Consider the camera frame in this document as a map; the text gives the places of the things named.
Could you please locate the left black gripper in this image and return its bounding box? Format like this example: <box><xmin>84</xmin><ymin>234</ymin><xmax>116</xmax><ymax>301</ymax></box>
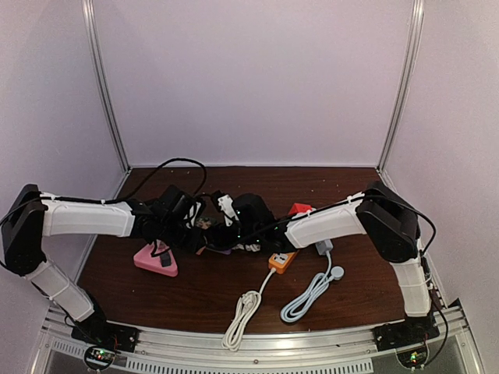
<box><xmin>159</xmin><ymin>220</ymin><xmax>206</xmax><ymax>255</ymax></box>

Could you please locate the red cube socket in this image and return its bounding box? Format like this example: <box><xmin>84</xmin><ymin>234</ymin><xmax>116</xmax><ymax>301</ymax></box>
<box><xmin>288</xmin><ymin>203</ymin><xmax>313</xmax><ymax>216</ymax></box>

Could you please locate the dark green cube adapter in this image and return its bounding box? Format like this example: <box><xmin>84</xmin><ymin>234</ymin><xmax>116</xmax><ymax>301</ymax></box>
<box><xmin>196</xmin><ymin>217</ymin><xmax>217</xmax><ymax>230</ymax></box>

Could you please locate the purple power strip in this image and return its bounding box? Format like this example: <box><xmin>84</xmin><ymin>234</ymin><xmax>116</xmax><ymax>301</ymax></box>
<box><xmin>207</xmin><ymin>248</ymin><xmax>232</xmax><ymax>256</ymax></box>

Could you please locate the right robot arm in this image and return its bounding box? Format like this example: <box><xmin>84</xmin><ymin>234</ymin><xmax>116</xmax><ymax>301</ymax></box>
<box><xmin>203</xmin><ymin>181</ymin><xmax>431</xmax><ymax>344</ymax></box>

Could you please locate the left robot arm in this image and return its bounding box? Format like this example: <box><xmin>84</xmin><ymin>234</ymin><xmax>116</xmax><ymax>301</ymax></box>
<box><xmin>1</xmin><ymin>184</ymin><xmax>205</xmax><ymax>346</ymax></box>

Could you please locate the pink triangular socket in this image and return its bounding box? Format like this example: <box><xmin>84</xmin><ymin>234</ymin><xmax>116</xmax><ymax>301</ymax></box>
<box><xmin>133</xmin><ymin>243</ymin><xmax>179</xmax><ymax>277</ymax></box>

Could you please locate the orange power strip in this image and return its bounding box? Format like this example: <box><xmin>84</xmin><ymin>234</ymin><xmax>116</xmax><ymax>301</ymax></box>
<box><xmin>268</xmin><ymin>251</ymin><xmax>299</xmax><ymax>274</ymax></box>

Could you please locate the light blue power strip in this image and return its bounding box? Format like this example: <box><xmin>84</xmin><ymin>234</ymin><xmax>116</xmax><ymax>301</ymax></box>
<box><xmin>315</xmin><ymin>239</ymin><xmax>334</xmax><ymax>256</ymax></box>

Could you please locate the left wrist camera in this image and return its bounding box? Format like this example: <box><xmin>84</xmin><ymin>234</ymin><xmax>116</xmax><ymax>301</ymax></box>
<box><xmin>159</xmin><ymin>185</ymin><xmax>206</xmax><ymax>228</ymax></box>

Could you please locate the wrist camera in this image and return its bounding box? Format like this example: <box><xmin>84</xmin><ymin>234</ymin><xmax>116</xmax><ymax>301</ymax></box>
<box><xmin>212</xmin><ymin>191</ymin><xmax>275</xmax><ymax>235</ymax></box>
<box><xmin>159</xmin><ymin>185</ymin><xmax>206</xmax><ymax>228</ymax></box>

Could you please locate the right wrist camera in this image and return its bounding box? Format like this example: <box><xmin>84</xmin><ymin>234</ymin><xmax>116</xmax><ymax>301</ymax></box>
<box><xmin>212</xmin><ymin>191</ymin><xmax>275</xmax><ymax>235</ymax></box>

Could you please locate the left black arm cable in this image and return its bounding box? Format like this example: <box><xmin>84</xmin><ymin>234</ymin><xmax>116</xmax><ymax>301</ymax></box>
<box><xmin>0</xmin><ymin>157</ymin><xmax>207</xmax><ymax>270</ymax></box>

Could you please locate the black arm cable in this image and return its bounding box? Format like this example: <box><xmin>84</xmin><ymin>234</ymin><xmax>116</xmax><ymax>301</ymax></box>
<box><xmin>198</xmin><ymin>190</ymin><xmax>449</xmax><ymax>363</ymax></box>
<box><xmin>0</xmin><ymin>157</ymin><xmax>207</xmax><ymax>270</ymax></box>

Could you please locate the light blue coiled cable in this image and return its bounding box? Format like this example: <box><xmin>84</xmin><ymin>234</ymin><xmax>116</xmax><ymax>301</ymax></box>
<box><xmin>280</xmin><ymin>252</ymin><xmax>346</xmax><ymax>323</ymax></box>

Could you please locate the white coiled cable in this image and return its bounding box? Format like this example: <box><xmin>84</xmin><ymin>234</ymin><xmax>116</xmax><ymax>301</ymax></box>
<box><xmin>221</xmin><ymin>267</ymin><xmax>277</xmax><ymax>351</ymax></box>

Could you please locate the aluminium front rail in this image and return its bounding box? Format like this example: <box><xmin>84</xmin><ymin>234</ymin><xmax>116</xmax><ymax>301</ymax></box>
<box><xmin>27</xmin><ymin>306</ymin><xmax>485</xmax><ymax>373</ymax></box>

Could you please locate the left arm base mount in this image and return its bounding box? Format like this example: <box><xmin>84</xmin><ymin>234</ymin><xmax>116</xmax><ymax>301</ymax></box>
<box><xmin>63</xmin><ymin>305</ymin><xmax>139</xmax><ymax>352</ymax></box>

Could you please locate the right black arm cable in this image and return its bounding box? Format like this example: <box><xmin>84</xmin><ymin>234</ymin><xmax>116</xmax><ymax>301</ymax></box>
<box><xmin>198</xmin><ymin>190</ymin><xmax>449</xmax><ymax>363</ymax></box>

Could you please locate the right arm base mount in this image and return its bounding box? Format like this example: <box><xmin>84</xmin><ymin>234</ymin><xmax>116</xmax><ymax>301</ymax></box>
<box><xmin>373</xmin><ymin>313</ymin><xmax>440</xmax><ymax>351</ymax></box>

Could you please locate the left aluminium post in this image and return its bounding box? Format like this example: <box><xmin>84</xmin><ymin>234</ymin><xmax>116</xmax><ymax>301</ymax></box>
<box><xmin>81</xmin><ymin>0</ymin><xmax>129</xmax><ymax>172</ymax></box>

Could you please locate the aluminium post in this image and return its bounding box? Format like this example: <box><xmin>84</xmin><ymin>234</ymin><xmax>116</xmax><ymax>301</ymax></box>
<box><xmin>81</xmin><ymin>0</ymin><xmax>129</xmax><ymax>172</ymax></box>
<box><xmin>377</xmin><ymin>0</ymin><xmax>425</xmax><ymax>174</ymax></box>

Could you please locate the right aluminium post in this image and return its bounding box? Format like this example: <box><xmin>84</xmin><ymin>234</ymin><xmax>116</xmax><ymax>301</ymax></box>
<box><xmin>377</xmin><ymin>0</ymin><xmax>425</xmax><ymax>174</ymax></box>

